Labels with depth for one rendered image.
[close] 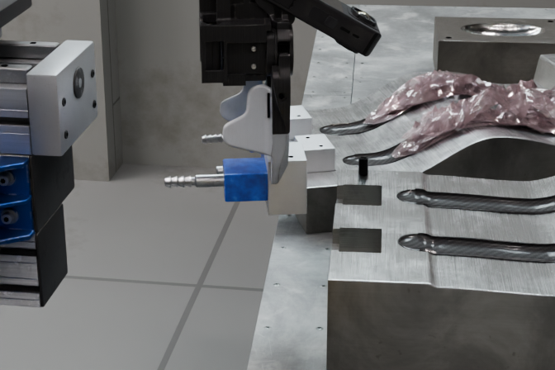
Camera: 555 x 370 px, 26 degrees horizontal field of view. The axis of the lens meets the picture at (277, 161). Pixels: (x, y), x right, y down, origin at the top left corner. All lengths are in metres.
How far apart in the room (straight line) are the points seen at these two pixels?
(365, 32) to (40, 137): 0.39
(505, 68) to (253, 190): 0.82
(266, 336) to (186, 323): 1.71
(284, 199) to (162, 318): 1.76
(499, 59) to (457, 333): 0.87
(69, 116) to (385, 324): 0.44
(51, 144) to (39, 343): 1.54
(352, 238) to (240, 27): 0.23
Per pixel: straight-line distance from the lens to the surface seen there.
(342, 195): 1.23
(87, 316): 2.88
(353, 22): 1.07
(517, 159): 1.38
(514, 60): 1.86
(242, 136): 1.07
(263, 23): 1.05
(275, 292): 1.20
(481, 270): 1.07
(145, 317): 2.86
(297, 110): 1.47
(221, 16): 1.06
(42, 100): 1.26
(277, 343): 1.11
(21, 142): 1.29
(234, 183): 1.11
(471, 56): 1.85
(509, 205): 1.22
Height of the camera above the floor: 1.35
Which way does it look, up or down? 21 degrees down
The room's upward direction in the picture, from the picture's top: straight up
